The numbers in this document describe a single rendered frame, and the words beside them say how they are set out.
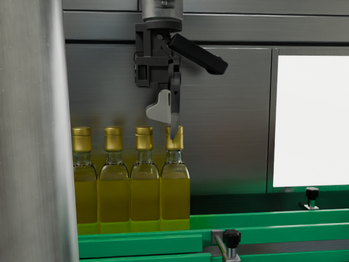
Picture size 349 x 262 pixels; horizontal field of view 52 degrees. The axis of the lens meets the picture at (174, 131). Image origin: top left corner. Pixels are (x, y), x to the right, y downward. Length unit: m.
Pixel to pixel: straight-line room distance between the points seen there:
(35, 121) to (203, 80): 0.66
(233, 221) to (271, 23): 0.45
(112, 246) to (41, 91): 0.53
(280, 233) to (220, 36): 0.44
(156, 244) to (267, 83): 0.43
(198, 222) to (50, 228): 0.61
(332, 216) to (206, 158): 0.30
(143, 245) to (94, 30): 0.46
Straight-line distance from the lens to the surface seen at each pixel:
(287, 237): 0.77
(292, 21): 0.90
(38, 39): 0.19
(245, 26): 0.86
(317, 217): 0.87
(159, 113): 0.66
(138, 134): 0.68
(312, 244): 0.80
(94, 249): 0.70
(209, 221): 0.79
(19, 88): 0.18
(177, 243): 0.69
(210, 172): 0.85
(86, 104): 0.81
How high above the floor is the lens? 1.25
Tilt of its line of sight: 8 degrees down
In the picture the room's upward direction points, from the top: straight up
